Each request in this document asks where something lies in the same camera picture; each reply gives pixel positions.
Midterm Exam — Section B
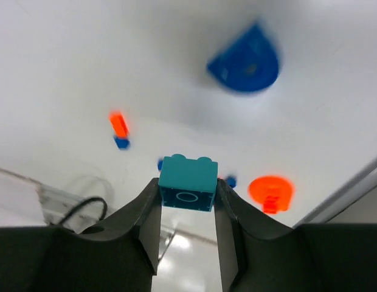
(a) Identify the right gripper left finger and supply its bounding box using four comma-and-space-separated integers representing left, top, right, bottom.
0, 178, 162, 291

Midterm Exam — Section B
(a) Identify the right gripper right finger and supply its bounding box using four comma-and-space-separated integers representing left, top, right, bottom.
214, 180, 377, 291

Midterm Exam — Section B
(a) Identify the small teal lego brick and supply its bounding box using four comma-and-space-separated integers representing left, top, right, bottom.
158, 154, 218, 212

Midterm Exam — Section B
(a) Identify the orange cone lego piece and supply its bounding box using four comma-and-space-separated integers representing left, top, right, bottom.
247, 175, 295, 215

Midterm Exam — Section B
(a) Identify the small orange blue lego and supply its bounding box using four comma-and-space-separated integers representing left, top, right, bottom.
109, 111, 130, 150

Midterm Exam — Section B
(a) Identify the blue round lego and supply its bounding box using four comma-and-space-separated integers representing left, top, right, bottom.
207, 23, 280, 94

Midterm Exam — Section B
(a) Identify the black base cable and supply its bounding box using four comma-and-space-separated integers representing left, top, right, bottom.
57, 196, 109, 229

